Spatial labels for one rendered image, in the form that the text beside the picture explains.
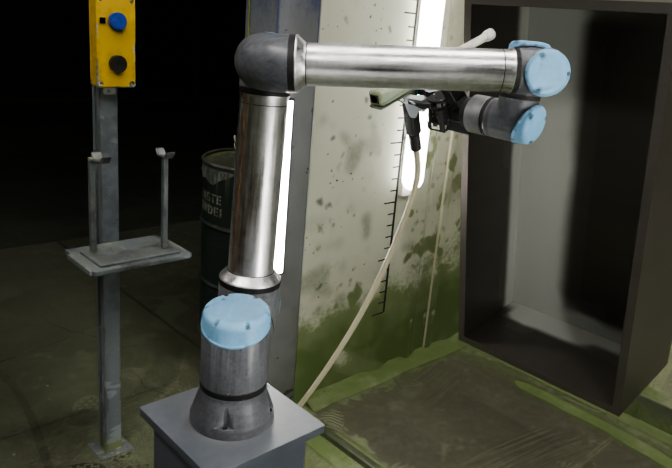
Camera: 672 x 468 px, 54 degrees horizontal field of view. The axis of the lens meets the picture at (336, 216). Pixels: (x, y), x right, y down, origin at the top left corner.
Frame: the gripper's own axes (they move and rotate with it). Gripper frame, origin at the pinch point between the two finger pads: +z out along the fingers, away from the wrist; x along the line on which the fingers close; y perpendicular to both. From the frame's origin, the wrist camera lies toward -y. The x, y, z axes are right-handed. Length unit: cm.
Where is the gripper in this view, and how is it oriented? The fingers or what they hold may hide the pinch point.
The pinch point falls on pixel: (406, 91)
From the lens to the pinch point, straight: 171.0
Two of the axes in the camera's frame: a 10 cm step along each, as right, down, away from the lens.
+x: 6.9, -5.1, 5.2
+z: -7.0, -2.8, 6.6
